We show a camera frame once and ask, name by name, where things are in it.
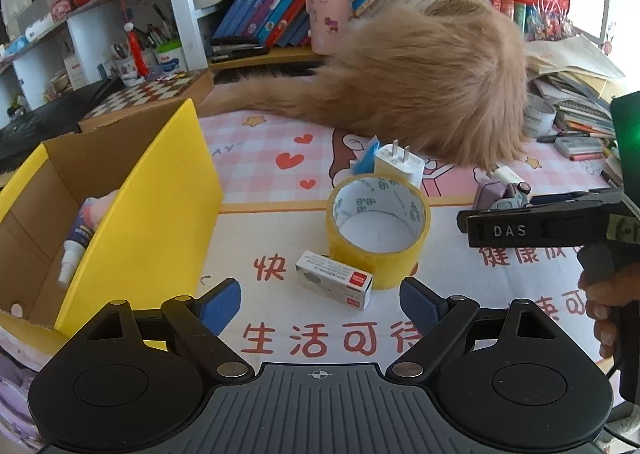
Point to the person's right hand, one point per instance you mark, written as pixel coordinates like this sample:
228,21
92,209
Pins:
607,291

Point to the pile of books and papers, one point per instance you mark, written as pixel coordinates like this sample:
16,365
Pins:
575,78

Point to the blue plastic piece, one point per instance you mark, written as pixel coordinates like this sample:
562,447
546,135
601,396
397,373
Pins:
364,158

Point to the small white box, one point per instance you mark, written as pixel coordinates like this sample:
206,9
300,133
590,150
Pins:
332,279

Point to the pink checked cloth desktop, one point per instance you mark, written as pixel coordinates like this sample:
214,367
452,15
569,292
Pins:
585,176

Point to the black keyboard piano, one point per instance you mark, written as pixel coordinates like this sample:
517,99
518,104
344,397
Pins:
45,128

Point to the grey pencil case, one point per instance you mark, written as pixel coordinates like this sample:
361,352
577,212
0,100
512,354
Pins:
580,147

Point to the red tassel ornament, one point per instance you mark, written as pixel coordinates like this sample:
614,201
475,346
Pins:
136,51

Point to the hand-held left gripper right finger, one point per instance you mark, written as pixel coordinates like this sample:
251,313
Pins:
417,306

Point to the yellow cardboard box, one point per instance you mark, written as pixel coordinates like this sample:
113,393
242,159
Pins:
150,214

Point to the row of blue books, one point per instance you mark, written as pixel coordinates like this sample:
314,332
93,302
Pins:
270,3

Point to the pink printed cup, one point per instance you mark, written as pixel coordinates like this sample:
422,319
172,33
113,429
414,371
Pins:
327,13

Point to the fluffy orange cat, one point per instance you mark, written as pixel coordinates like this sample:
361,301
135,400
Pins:
425,73

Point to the purple cloth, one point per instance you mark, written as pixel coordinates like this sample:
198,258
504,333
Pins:
15,384

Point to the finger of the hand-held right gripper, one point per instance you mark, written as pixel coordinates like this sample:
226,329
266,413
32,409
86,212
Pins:
540,229

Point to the checkered wooden board box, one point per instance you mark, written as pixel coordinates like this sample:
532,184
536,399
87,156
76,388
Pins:
150,96

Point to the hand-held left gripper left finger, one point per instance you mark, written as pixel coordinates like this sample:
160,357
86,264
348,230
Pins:
222,306

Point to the yellow tape roll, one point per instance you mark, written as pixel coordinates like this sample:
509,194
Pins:
370,259

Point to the white pen cup green rim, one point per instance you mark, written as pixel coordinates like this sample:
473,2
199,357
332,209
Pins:
172,58

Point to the white tape roll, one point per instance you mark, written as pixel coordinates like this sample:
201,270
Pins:
540,117

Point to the white charger plug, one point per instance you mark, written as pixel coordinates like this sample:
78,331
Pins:
397,166

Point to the printed desk mat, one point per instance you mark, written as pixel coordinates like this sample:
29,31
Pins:
450,274

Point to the white spray bottle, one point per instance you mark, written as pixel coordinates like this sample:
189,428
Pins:
80,239

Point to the grey purple toy car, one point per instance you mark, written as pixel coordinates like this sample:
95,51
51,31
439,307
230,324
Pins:
497,194

